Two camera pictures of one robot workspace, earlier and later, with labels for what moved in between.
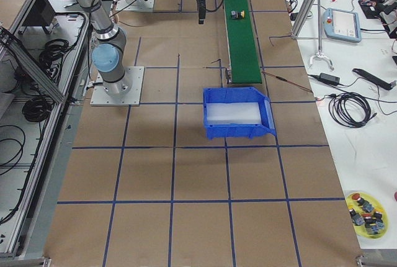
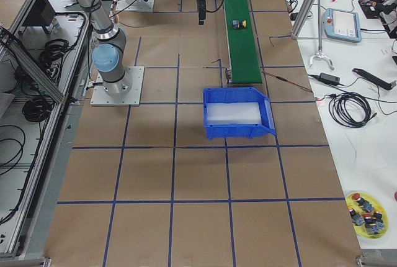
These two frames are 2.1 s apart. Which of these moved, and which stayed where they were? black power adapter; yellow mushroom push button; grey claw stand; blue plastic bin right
Moved: yellow mushroom push button
Stayed: blue plastic bin right; black power adapter; grey claw stand
